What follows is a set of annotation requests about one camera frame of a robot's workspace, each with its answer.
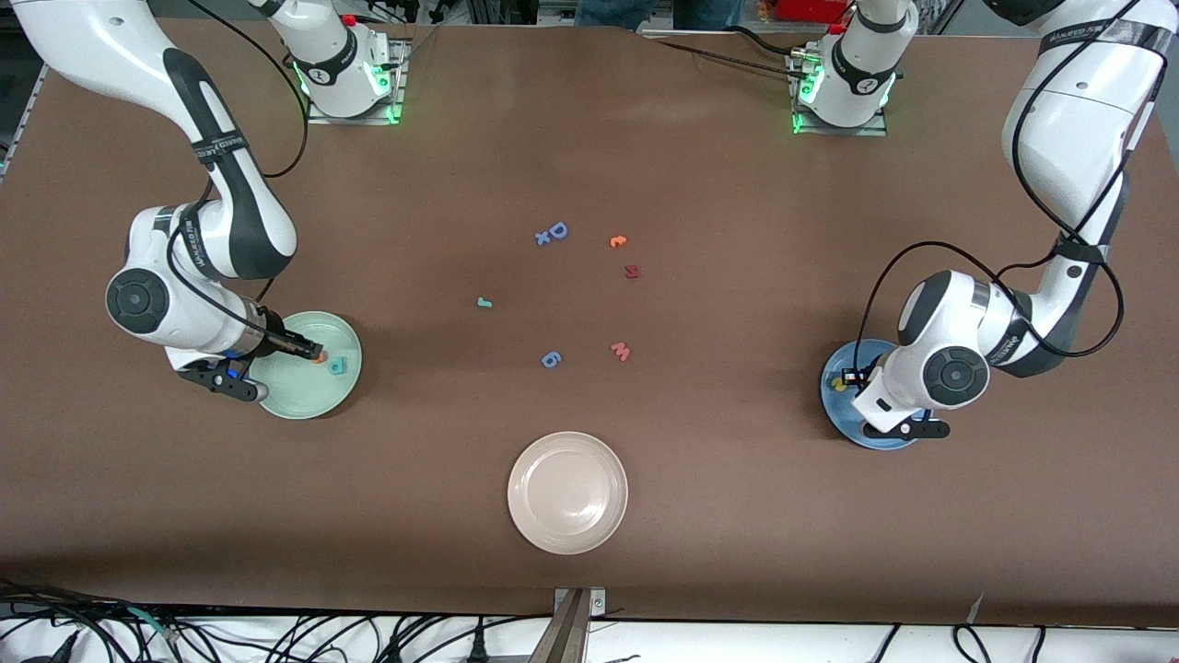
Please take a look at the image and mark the person legs in jeans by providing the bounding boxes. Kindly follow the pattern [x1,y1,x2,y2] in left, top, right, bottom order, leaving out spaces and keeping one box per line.
[576,0,742,30]

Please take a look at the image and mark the black cable on table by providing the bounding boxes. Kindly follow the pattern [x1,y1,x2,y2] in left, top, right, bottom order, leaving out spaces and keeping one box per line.
[640,32,811,82]
[732,25,816,61]

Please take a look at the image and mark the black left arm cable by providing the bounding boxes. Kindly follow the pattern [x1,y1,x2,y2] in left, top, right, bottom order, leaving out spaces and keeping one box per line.
[852,0,1126,374]

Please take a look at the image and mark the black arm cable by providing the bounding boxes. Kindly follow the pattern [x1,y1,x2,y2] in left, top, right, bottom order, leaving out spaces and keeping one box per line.
[166,0,309,378]
[852,0,1126,374]

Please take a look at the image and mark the metal clamp plate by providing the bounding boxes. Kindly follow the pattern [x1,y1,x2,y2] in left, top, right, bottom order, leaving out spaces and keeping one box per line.
[553,587,607,616]

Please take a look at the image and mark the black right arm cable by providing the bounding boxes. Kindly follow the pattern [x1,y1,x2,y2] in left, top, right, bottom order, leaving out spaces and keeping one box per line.
[166,0,309,378]

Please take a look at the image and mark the beige plate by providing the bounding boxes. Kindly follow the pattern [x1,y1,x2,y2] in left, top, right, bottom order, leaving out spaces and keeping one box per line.
[507,431,630,556]

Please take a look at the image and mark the grey metal bar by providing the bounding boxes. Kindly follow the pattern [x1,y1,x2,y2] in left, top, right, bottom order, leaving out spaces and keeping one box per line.
[528,589,590,663]

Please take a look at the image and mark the brown table cover sheet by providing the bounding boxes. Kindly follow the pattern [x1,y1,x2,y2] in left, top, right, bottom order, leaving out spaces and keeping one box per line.
[0,17,1179,629]

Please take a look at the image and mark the red box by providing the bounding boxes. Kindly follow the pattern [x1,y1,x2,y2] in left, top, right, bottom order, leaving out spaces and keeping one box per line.
[774,0,853,24]

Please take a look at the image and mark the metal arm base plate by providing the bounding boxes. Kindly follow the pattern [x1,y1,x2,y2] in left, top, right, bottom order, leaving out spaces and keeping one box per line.
[788,46,890,137]
[307,37,408,125]

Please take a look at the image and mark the blue plate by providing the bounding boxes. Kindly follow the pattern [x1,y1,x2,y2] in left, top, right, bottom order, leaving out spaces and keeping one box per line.
[820,339,933,451]

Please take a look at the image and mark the mint green plate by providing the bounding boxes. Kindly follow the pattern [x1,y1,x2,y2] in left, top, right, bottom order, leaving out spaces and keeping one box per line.
[251,311,364,421]

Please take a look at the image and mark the teal cable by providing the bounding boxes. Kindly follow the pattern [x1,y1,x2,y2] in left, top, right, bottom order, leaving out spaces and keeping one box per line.
[124,603,181,641]

